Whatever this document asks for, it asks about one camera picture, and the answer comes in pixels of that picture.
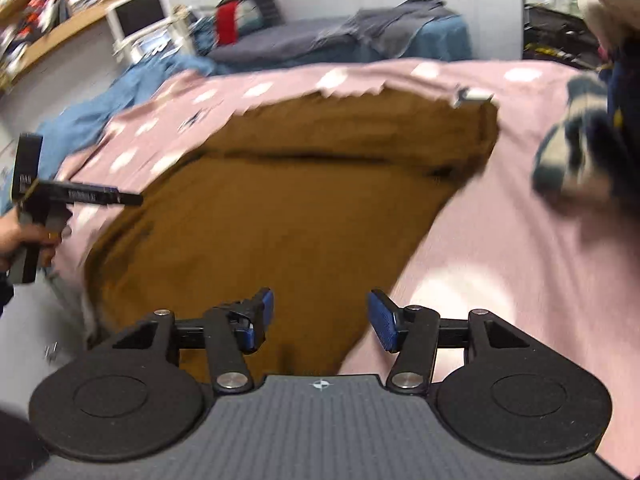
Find brown knit sweater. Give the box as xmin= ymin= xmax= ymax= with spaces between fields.
xmin=85 ymin=89 xmax=499 ymax=378

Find navy red folded clothes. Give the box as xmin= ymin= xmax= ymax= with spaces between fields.
xmin=587 ymin=34 xmax=639 ymax=207

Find person's left hand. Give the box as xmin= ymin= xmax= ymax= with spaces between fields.
xmin=0 ymin=208 xmax=70 ymax=272

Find blue blanket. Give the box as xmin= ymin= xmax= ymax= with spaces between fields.
xmin=0 ymin=52 xmax=231 ymax=214

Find pink polka dot bedsheet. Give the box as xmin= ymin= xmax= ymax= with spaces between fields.
xmin=58 ymin=60 xmax=639 ymax=476

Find white computer monitor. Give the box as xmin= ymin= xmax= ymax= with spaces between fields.
xmin=106 ymin=0 xmax=175 ymax=65

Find white navy striped garment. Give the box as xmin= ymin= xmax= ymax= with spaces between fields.
xmin=532 ymin=73 xmax=613 ymax=204

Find grey towel on bed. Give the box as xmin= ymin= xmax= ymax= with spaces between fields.
xmin=314 ymin=0 xmax=457 ymax=58

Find black metal shelf rack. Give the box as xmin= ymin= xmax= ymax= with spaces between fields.
xmin=521 ymin=0 xmax=608 ymax=70

